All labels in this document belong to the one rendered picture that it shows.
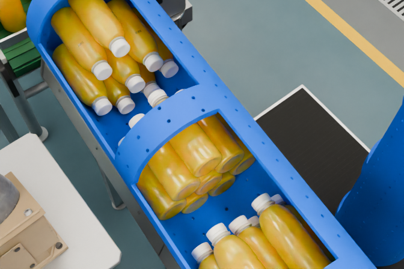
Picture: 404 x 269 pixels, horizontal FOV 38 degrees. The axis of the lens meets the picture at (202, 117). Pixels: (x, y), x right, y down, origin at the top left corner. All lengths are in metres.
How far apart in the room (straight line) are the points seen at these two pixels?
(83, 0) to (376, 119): 1.59
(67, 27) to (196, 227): 0.52
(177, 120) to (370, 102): 1.66
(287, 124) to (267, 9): 0.73
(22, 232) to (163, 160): 0.33
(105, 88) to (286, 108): 1.17
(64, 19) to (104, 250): 0.55
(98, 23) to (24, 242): 0.52
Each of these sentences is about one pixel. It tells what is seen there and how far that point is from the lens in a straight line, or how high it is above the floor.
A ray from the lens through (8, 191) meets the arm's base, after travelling 0.96.
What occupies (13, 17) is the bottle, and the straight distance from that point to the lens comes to 1.61.
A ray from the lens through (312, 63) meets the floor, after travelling 2.67.
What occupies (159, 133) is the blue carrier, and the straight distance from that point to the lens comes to 1.05.
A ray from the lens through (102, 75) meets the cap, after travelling 1.28.
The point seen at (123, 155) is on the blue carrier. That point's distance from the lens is 1.11.
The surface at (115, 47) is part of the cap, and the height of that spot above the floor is 1.16.
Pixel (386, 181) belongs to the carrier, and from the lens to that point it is 1.63.
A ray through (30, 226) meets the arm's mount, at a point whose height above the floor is 1.32.
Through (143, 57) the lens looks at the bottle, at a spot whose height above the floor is 1.11.
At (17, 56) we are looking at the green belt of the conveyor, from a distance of 1.61.
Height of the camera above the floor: 2.15
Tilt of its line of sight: 60 degrees down
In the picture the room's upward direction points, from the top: 1 degrees clockwise
